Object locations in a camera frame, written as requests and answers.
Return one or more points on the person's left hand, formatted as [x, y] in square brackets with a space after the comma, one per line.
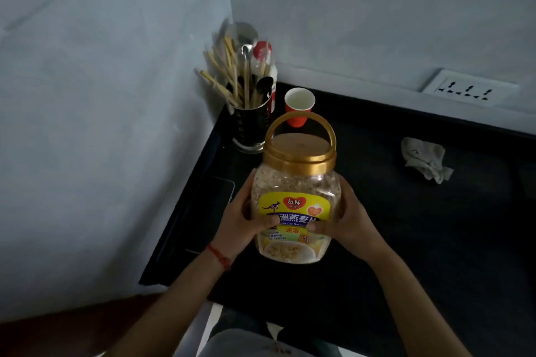
[236, 227]

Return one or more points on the person's right hand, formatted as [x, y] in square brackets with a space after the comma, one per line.
[356, 231]

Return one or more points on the clear oatmeal jar gold lid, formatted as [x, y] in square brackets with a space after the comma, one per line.
[299, 151]

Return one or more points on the red paper cup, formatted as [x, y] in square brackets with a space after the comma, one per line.
[299, 99]

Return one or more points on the person's left forearm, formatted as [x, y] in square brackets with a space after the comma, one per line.
[167, 315]

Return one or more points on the person's right forearm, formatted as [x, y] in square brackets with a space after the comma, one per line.
[418, 310]

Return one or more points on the black stone countertop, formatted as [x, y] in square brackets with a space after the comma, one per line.
[418, 243]

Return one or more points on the grey cleaning rag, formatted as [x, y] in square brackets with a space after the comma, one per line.
[425, 158]

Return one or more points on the black smartphone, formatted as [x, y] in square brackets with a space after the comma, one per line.
[209, 210]

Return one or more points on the dark blue jeans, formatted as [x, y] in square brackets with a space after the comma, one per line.
[234, 321]

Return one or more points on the perforated metal utensil holder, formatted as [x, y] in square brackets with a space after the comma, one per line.
[251, 126]

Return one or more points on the white printed t-shirt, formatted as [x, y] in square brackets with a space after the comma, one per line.
[243, 346]

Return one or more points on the white bottle red cap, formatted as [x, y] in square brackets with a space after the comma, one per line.
[263, 51]

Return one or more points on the steel ladle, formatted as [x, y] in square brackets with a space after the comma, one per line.
[245, 32]

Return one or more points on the brown wooden panel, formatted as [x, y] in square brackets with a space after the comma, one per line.
[63, 327]

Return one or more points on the white wall socket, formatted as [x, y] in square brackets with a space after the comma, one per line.
[469, 88]

